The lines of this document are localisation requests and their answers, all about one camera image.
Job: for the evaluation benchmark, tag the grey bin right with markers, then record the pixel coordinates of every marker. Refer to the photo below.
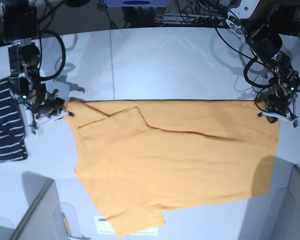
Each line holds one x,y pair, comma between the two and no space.
276,215

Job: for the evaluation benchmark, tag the navy white striped garment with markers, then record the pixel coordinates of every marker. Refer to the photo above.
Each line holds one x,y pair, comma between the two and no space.
12,128

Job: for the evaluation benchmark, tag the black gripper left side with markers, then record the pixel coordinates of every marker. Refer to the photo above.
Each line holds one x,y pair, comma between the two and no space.
279,108

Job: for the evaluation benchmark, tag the white paper label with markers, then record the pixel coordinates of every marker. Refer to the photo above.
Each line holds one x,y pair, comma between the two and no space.
104,227

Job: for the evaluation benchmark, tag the yellow-orange T-shirt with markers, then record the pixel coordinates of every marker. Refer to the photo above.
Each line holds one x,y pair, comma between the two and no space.
139,158

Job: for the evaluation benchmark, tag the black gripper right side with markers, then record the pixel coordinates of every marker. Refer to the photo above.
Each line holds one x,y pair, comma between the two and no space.
46,105

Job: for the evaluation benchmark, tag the grey bin left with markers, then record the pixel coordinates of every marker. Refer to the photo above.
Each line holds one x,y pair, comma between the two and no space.
46,219

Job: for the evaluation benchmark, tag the aluminium frame rail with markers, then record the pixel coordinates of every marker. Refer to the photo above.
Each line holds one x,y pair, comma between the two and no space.
204,21

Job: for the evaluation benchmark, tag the grey bin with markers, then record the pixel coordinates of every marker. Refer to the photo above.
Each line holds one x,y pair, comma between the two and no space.
46,219
276,215

